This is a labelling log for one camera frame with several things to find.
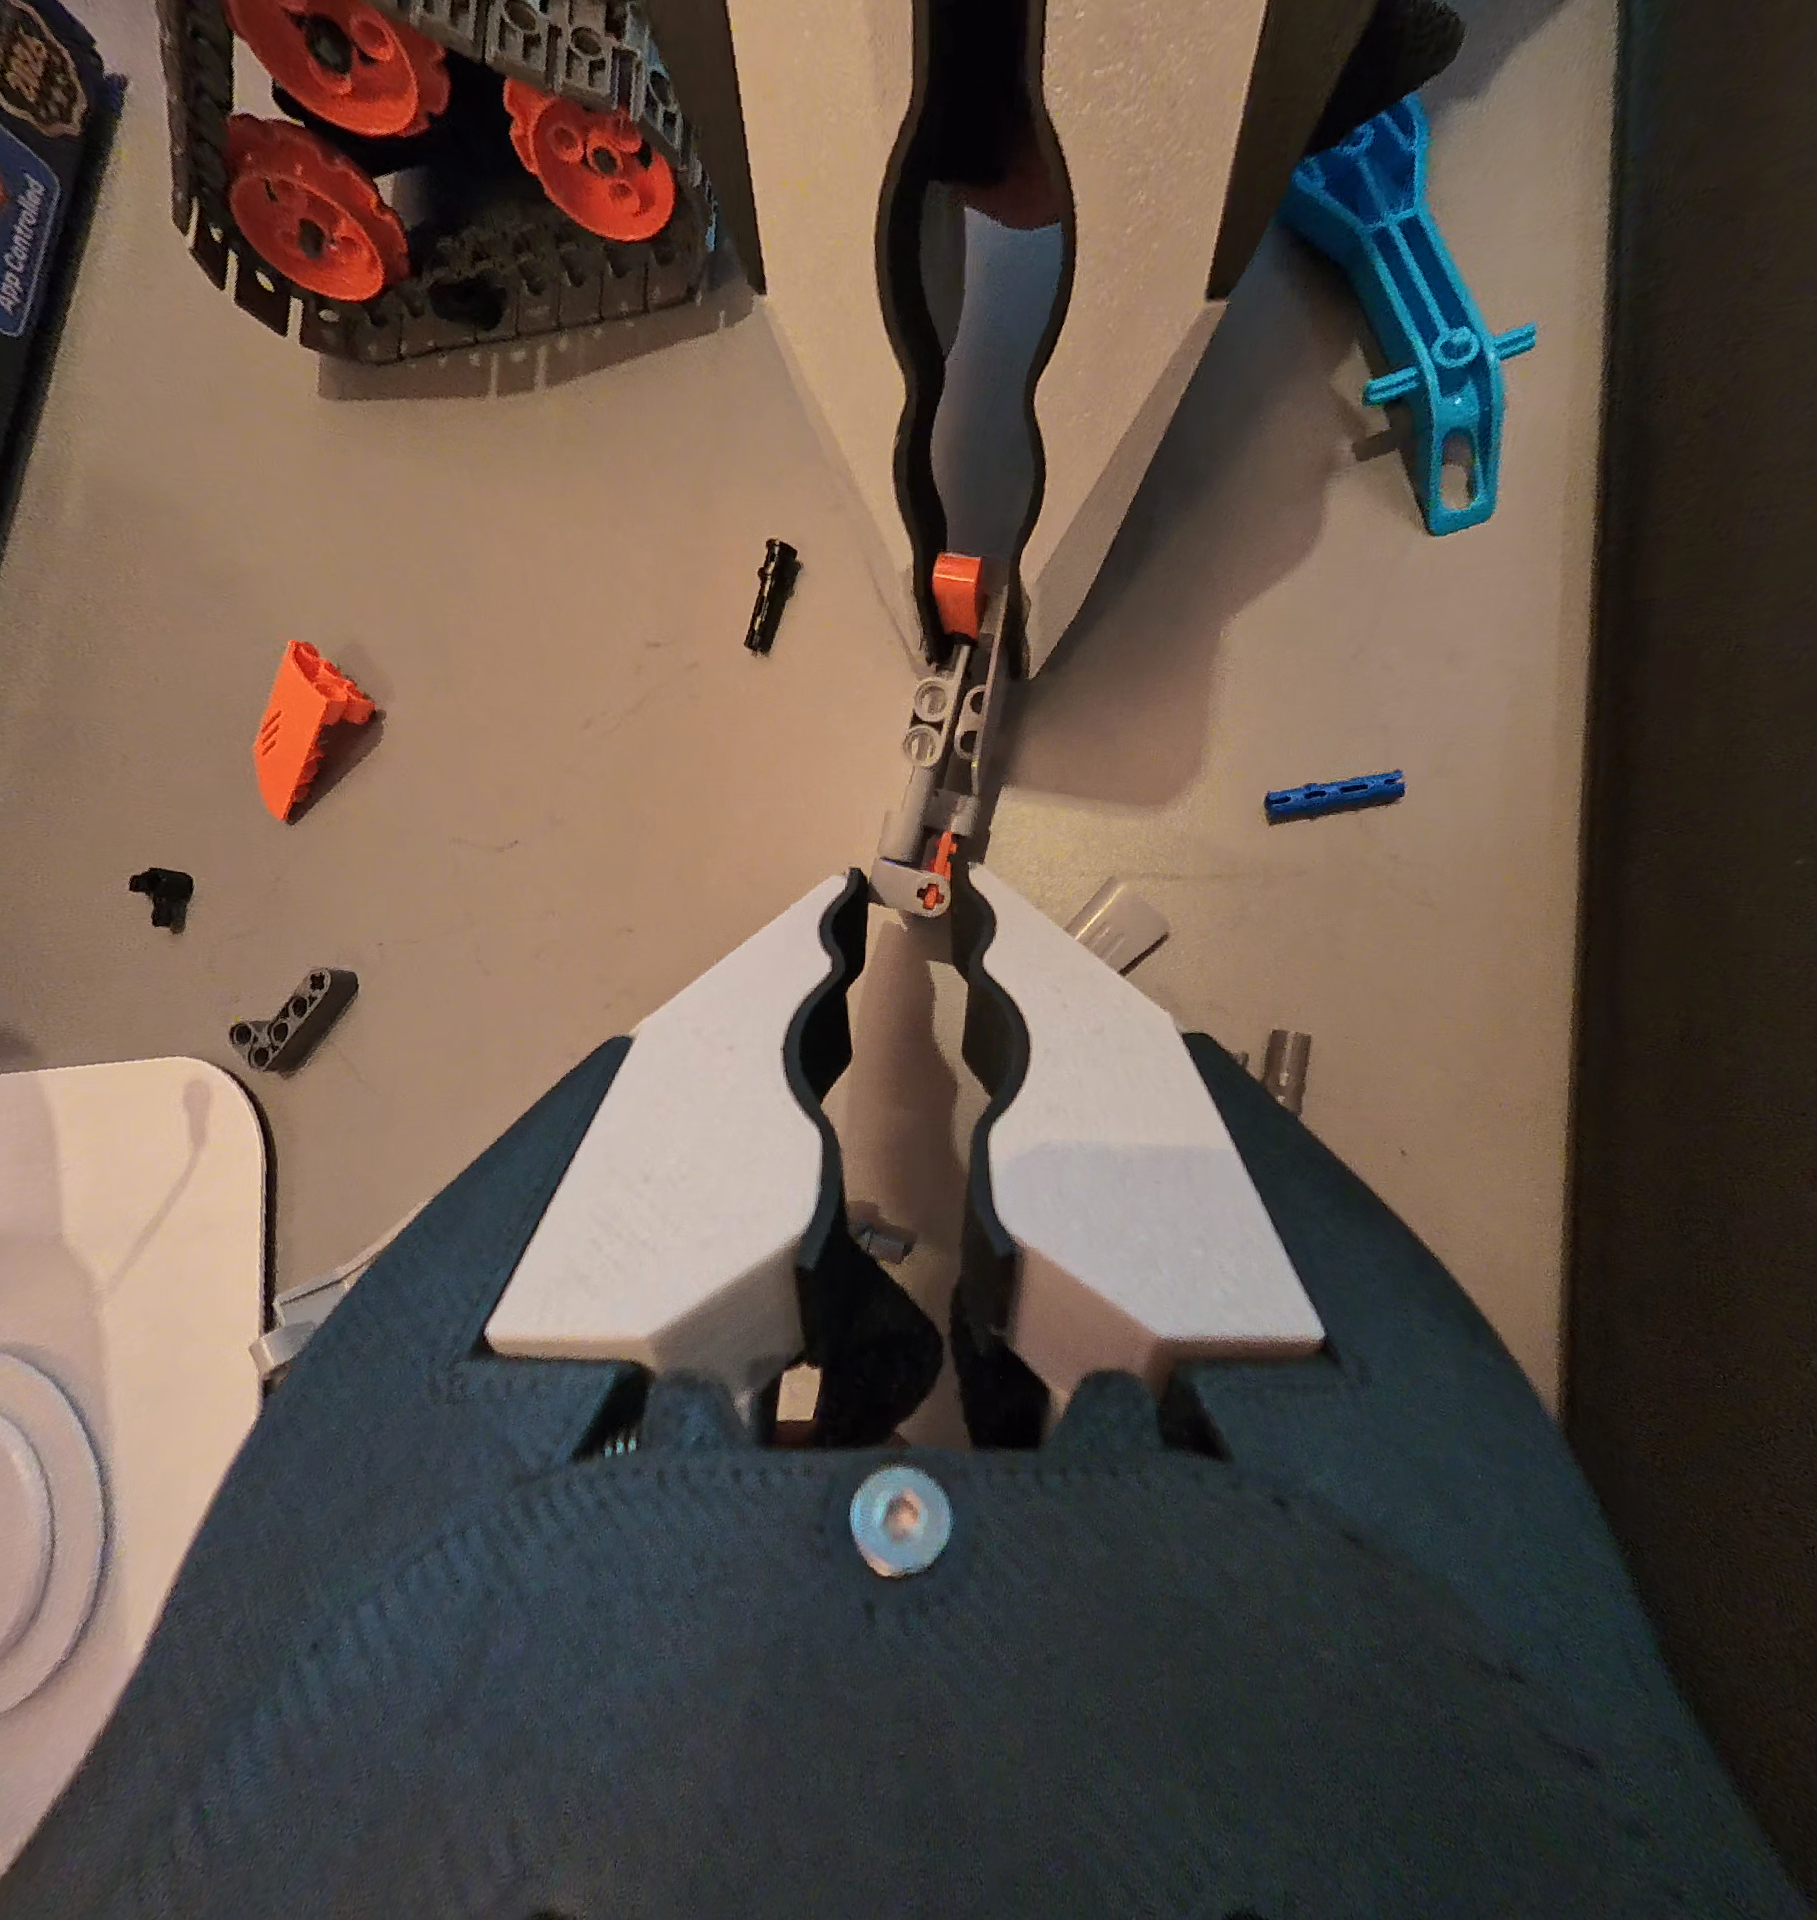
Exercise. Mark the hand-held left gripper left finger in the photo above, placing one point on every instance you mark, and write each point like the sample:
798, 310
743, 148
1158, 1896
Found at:
673, 1200

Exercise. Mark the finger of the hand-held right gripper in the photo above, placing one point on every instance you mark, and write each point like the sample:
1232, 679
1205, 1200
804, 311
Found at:
821, 181
1152, 181

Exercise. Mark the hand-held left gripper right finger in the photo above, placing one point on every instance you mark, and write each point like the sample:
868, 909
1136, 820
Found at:
1133, 1200

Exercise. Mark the grey cylinder assembly orange connector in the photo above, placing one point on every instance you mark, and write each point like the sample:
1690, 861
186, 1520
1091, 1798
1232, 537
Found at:
949, 718

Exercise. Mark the grey tube connector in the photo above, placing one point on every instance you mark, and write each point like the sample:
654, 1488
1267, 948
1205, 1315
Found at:
1284, 1062

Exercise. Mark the turquoise plastic tool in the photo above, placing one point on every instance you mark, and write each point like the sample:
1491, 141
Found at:
1429, 283

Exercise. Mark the white curved panel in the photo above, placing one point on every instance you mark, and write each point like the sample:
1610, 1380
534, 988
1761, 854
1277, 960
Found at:
1117, 927

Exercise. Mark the toy tracked robot orange wheels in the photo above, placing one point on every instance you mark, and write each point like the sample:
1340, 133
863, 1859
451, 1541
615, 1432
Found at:
444, 181

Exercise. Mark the light grey hinged panel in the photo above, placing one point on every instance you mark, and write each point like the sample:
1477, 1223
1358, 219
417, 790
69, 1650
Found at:
310, 1315

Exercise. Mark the dark grey angled beam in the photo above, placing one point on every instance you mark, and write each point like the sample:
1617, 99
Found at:
296, 1019

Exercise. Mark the small black pin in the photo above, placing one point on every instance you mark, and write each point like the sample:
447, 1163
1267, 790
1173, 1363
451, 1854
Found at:
771, 597

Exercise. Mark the blue holed rod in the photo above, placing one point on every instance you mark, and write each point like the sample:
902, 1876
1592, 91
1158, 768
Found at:
1332, 800

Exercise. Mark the orange wedge panel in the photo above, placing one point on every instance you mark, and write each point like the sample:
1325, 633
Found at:
310, 733

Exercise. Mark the small black connector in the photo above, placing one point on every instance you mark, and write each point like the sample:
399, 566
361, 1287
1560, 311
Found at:
163, 898

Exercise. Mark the dark textured mat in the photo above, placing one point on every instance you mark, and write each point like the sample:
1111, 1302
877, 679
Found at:
1719, 904

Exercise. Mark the dark blue robot kit box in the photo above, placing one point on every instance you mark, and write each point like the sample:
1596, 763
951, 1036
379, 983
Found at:
8, 297

